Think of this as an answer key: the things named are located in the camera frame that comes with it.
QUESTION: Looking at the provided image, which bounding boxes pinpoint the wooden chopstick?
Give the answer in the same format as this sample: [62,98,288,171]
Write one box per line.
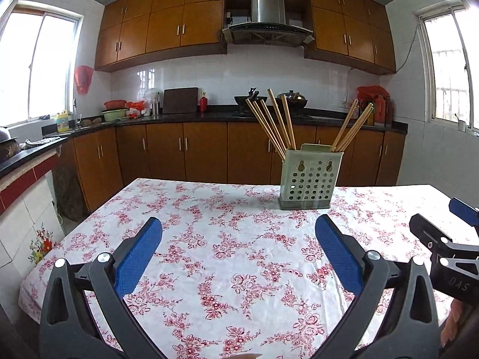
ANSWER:
[281,95,296,150]
[267,88,292,148]

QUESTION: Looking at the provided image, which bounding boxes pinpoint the lower brown kitchen cabinets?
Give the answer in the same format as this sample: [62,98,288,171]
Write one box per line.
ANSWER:
[54,121,407,218]

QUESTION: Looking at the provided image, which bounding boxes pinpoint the brown kitchen cabinets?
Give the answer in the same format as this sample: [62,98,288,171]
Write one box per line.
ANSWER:
[54,121,407,218]
[94,0,396,74]

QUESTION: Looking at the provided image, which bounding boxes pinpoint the upper brown kitchen cabinets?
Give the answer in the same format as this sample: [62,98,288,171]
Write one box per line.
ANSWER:
[94,0,396,74]

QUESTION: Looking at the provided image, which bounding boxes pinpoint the right hand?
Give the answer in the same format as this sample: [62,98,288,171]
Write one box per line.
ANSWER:
[440,299,466,348]

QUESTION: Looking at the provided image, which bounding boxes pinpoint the floral white red tablecloth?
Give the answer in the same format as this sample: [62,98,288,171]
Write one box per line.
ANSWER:
[17,177,479,359]

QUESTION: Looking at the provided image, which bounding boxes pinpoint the red thermos bottles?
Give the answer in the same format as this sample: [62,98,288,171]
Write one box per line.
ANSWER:
[374,95,395,127]

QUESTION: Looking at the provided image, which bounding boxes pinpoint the chopstick in holder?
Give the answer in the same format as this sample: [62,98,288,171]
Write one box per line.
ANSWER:
[331,99,358,152]
[331,99,373,152]
[251,101,287,158]
[247,101,286,161]
[335,103,373,152]
[260,100,287,152]

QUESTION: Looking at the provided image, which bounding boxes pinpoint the black counter top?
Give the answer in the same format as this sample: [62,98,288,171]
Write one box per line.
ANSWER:
[0,104,409,180]

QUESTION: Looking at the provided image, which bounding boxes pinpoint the yellow detergent bottle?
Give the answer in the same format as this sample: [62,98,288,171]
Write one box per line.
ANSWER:
[55,110,70,133]

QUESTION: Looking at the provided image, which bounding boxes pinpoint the green perforated utensil holder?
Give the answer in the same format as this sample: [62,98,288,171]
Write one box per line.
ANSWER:
[278,144,343,210]

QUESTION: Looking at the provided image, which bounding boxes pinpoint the green basin with red bowl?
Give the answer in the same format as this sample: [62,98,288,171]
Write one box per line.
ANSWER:
[102,100,127,122]

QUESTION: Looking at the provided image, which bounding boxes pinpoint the dark cutting board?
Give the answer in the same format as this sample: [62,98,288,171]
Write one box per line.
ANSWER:
[162,88,198,114]

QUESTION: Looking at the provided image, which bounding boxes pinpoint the right window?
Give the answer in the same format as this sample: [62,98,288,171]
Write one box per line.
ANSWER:
[416,0,478,134]

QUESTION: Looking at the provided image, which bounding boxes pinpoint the window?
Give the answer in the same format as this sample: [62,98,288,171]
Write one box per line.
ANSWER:
[416,0,478,134]
[1,1,83,127]

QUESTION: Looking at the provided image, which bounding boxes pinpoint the red bottle on counter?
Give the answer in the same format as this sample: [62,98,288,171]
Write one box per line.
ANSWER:
[200,92,208,113]

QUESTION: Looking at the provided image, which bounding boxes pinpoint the red plastic bag hanging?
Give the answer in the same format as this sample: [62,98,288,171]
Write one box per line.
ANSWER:
[74,65,94,95]

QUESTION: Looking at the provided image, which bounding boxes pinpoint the lidded wok on stove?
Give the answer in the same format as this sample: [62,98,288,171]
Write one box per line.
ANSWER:
[276,90,308,114]

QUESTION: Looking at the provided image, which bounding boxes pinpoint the black wok on stove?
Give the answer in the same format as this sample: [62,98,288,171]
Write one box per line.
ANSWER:
[235,88,268,114]

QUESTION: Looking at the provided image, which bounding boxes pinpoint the left window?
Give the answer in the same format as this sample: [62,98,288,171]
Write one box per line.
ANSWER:
[1,1,83,127]

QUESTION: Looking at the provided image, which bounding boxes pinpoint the steel range hood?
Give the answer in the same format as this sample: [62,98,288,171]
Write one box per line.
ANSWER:
[222,0,314,48]

